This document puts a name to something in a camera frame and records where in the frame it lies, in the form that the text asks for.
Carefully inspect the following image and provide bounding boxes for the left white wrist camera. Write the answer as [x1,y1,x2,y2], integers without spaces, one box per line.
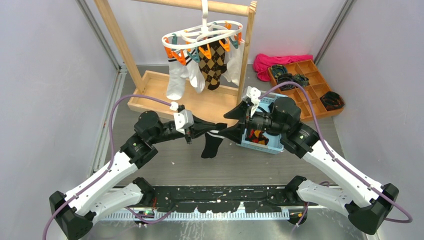
[169,101,194,134]

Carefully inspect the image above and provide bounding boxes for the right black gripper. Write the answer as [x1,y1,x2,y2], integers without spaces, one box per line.
[218,99,287,144]

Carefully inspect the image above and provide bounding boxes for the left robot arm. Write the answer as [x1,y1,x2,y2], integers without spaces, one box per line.
[49,109,227,240]

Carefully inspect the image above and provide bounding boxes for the white clip sock hanger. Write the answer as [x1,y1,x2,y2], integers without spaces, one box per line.
[161,0,244,66]

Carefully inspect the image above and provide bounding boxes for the white sock middle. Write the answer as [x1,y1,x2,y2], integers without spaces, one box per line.
[185,57,205,94]

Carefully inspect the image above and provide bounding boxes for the light blue plastic basket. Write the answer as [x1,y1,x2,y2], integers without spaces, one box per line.
[236,93,286,155]

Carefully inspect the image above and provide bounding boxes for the black sock white stripes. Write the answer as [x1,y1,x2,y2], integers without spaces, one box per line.
[201,123,228,159]

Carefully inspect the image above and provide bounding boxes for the rolled dark sock in tray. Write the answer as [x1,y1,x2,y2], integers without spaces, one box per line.
[270,64,288,79]

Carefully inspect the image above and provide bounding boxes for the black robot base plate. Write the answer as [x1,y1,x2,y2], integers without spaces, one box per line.
[140,185,308,225]

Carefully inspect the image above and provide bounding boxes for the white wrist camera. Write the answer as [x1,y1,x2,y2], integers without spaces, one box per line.
[169,101,194,134]
[242,86,262,117]

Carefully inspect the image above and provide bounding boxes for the wooden compartment tray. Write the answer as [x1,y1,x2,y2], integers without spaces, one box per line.
[274,60,344,122]

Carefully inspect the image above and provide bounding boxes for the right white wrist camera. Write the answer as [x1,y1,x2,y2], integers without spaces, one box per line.
[242,86,262,117]

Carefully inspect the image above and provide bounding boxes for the red yellow argyle sock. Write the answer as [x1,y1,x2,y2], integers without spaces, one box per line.
[246,129,269,146]

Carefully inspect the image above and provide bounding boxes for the wooden hanging rack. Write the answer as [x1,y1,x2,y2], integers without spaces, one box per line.
[95,0,257,125]

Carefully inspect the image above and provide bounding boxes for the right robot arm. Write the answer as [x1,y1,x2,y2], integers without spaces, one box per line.
[219,97,399,235]

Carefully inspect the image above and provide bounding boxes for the white sock right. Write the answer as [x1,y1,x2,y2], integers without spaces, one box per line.
[221,39,245,86]

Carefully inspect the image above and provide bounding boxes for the rolled dark sock centre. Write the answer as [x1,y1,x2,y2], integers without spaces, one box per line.
[276,73,296,92]

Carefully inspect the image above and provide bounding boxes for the brown argyle sock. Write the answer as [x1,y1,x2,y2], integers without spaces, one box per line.
[197,39,227,91]

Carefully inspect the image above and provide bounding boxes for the rolled dark sock right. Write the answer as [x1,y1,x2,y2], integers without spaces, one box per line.
[293,73,309,87]

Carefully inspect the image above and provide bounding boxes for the white sock with stripes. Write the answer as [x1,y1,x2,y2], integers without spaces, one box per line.
[166,58,189,101]

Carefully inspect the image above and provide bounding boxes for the pink cloth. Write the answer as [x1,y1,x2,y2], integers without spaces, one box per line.
[252,53,313,82]

